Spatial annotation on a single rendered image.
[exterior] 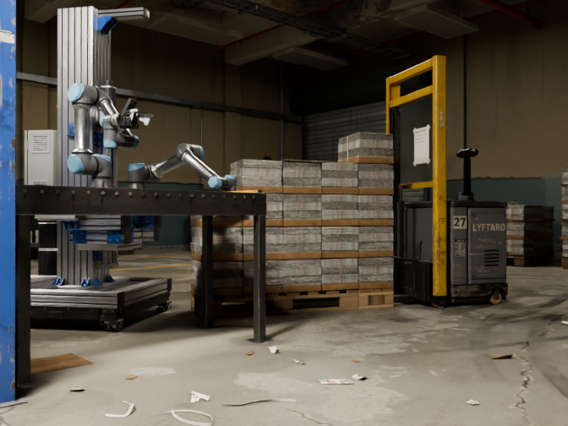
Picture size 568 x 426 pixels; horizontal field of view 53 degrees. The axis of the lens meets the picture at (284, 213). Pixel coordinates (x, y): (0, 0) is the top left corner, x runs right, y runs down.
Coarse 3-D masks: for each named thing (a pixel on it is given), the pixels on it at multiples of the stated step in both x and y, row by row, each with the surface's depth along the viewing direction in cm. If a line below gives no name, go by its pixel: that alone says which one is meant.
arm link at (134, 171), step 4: (128, 164) 402; (132, 164) 398; (136, 164) 399; (140, 164) 400; (144, 164) 403; (128, 168) 399; (132, 168) 398; (136, 168) 398; (140, 168) 399; (144, 168) 402; (148, 168) 407; (128, 172) 399; (132, 172) 398; (136, 172) 398; (140, 172) 399; (144, 172) 402; (148, 172) 405; (128, 176) 399; (132, 176) 398; (136, 176) 398; (140, 176) 399; (144, 176) 402; (148, 176) 406; (128, 180) 399; (132, 180) 398; (136, 180) 398; (140, 180) 399; (144, 180) 403
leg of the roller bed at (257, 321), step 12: (264, 216) 312; (264, 228) 312; (264, 240) 312; (264, 252) 312; (264, 264) 312; (264, 276) 312; (264, 288) 311; (264, 300) 311; (264, 312) 311; (264, 324) 311; (264, 336) 311
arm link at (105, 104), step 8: (104, 96) 349; (96, 104) 349; (104, 104) 347; (112, 104) 352; (104, 112) 346; (112, 112) 344; (120, 128) 338; (128, 136) 335; (136, 136) 341; (128, 144) 335; (136, 144) 339
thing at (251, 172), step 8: (240, 160) 398; (248, 160) 393; (256, 160) 394; (264, 160) 395; (240, 168) 397; (248, 168) 392; (256, 168) 394; (264, 168) 396; (272, 168) 398; (280, 168) 400; (240, 176) 397; (248, 176) 392; (256, 176) 394; (264, 176) 396; (272, 176) 398; (280, 176) 400; (240, 184) 396; (248, 184) 392; (256, 184) 394; (264, 184) 396; (272, 184) 398; (280, 184) 400
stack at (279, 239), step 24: (192, 216) 408; (216, 216) 384; (240, 216) 389; (288, 216) 401; (312, 216) 407; (336, 216) 413; (192, 240) 412; (216, 240) 383; (240, 240) 389; (288, 240) 400; (312, 240) 406; (336, 240) 413; (192, 264) 415; (216, 264) 385; (240, 264) 390; (288, 264) 401; (312, 264) 406; (336, 264) 413; (216, 288) 384; (216, 312) 383; (240, 312) 390; (288, 312) 400
